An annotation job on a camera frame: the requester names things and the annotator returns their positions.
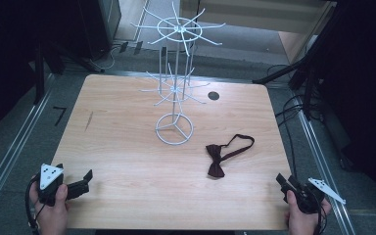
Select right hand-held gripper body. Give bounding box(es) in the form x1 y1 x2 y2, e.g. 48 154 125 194
283 175 347 215

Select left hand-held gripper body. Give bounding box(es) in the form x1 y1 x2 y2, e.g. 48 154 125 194
37 163 90 208

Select dark red bow tie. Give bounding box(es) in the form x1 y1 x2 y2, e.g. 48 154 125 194
205 133 256 179

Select white wire display rack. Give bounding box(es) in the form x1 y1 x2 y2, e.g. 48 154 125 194
129 1 227 146

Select person's right hand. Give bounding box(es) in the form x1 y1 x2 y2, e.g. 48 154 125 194
284 189 333 235

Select person's left hand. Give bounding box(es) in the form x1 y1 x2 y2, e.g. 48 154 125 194
28 174 71 235

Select black stand leg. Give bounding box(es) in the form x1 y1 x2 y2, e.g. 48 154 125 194
252 3 344 86
32 35 47 106

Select dark cabinet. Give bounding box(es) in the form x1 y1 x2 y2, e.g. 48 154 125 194
38 0 123 62

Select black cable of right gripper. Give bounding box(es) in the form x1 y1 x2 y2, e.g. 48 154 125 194
312 192 329 235

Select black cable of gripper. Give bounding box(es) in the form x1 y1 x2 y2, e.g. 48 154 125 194
24 174 47 235
312 192 329 235

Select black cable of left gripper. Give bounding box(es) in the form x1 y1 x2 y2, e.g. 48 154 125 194
24 174 47 235

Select metal floor rail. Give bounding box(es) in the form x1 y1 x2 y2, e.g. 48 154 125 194
0 73 55 217
293 94 360 235

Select black floor cables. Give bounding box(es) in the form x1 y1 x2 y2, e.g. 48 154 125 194
266 64 324 177

